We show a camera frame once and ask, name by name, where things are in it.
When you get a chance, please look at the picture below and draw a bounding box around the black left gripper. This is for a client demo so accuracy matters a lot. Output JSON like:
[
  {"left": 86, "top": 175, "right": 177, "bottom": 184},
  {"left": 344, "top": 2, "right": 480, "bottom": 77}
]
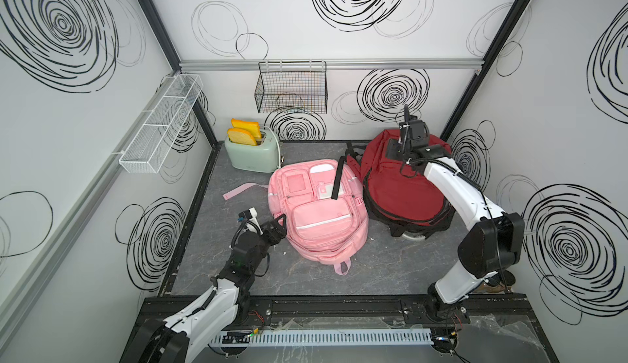
[{"left": 249, "top": 213, "right": 286, "bottom": 275}]

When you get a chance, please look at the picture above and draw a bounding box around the red and black backpack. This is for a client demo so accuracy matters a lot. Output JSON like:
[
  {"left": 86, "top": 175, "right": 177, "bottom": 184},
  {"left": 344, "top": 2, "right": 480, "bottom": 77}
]
[{"left": 367, "top": 206, "right": 455, "bottom": 238}]

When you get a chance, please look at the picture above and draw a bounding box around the pink backpack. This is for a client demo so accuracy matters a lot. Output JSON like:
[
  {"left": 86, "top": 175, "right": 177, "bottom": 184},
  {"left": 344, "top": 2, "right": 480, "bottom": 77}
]
[{"left": 222, "top": 159, "right": 370, "bottom": 276}]

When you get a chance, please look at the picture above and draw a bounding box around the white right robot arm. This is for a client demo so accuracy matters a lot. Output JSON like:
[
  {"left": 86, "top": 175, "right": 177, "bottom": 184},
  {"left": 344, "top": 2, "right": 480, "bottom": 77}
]
[{"left": 388, "top": 106, "right": 525, "bottom": 321}]

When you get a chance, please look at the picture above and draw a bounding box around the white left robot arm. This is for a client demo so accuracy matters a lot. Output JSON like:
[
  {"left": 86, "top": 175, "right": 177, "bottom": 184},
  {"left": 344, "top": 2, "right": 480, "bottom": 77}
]
[{"left": 121, "top": 209, "right": 287, "bottom": 362}]

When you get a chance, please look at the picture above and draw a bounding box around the mint green toaster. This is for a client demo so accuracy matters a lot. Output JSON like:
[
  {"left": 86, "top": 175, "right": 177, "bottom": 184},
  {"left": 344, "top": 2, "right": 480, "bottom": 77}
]
[{"left": 224, "top": 126, "right": 283, "bottom": 173}]

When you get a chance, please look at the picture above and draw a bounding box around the front toast slice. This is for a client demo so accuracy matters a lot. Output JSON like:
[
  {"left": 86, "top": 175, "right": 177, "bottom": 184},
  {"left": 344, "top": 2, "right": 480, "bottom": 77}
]
[{"left": 227, "top": 128, "right": 258, "bottom": 147}]

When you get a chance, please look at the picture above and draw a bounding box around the toast slice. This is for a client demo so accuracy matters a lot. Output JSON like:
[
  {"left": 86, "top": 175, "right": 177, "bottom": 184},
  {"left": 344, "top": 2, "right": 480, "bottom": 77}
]
[
  {"left": 231, "top": 119, "right": 262, "bottom": 139},
  {"left": 227, "top": 128, "right": 258, "bottom": 147}
]

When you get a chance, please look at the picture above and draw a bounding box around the rear toast slice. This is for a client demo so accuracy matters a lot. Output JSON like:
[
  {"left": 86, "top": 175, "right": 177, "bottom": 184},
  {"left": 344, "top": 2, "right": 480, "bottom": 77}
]
[{"left": 231, "top": 119, "right": 262, "bottom": 139}]

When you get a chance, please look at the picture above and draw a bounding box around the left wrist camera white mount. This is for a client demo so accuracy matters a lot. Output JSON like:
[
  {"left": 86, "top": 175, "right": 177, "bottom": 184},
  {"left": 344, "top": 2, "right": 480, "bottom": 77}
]
[{"left": 238, "top": 208, "right": 262, "bottom": 235}]

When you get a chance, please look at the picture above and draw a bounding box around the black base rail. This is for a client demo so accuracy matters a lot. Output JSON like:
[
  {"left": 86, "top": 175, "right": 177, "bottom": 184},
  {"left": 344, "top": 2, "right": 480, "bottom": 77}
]
[{"left": 141, "top": 293, "right": 531, "bottom": 327}]

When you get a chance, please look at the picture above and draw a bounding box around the grey wall rail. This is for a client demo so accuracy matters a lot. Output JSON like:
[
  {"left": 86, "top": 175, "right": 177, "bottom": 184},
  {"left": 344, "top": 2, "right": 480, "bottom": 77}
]
[{"left": 180, "top": 58, "right": 484, "bottom": 72}]

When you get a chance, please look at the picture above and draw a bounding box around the white mesh wall shelf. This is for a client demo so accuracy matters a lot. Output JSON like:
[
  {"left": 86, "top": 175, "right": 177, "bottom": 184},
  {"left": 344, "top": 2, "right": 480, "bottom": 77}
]
[{"left": 119, "top": 74, "right": 203, "bottom": 174}]

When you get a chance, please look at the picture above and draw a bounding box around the black wire basket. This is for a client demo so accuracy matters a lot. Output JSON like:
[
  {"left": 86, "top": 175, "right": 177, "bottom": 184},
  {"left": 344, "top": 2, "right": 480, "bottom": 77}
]
[{"left": 254, "top": 60, "right": 328, "bottom": 114}]

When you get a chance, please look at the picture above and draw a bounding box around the grey slotted cable duct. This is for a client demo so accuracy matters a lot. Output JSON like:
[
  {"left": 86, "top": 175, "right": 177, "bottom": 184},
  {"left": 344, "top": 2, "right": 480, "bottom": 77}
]
[{"left": 209, "top": 329, "right": 433, "bottom": 348}]

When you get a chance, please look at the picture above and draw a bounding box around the black corner frame post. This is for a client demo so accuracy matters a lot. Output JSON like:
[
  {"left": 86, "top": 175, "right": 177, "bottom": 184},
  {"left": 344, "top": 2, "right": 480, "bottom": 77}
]
[{"left": 440, "top": 0, "right": 532, "bottom": 141}]

